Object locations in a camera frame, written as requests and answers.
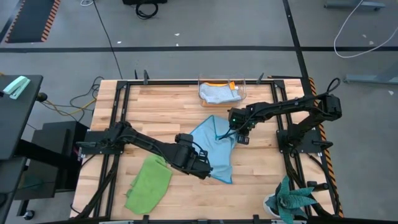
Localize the light blue microfiber towel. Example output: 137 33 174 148
189 114 239 185

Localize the clear plastic bin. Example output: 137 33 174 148
197 73 248 108

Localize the grey waffle microfiber towel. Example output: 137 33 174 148
199 82 243 105

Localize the orange microfiber towel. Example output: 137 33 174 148
201 80 239 108

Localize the green microfiber towel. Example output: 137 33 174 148
124 154 174 215

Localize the black rod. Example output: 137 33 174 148
267 75 303 80

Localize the teal artificial potted plant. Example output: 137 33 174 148
262 175 318 224

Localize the orange black hazard strip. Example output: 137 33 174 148
307 77 345 218

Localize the grey desk foot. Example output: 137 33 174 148
324 0 387 10
343 61 398 85

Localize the black cabinet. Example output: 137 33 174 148
14 120 83 200

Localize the black side desk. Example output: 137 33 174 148
0 73 44 161

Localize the mint green stapler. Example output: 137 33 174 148
2 75 32 100

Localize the black hazard-edged floor mat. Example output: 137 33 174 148
4 0 62 44

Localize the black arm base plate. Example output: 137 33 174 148
76 129 125 156
276 129 334 156

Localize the black aluminium table frame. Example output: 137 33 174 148
73 79 341 220

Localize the black clamp handle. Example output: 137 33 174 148
306 180 330 192

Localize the white floor cable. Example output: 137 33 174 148
333 0 398 59

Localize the black cable bundle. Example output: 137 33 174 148
40 76 105 123

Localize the yellow cable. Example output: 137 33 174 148
46 98 97 116

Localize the black cable loop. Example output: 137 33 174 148
134 1 160 20

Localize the thin black floor cable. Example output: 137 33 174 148
92 0 124 80

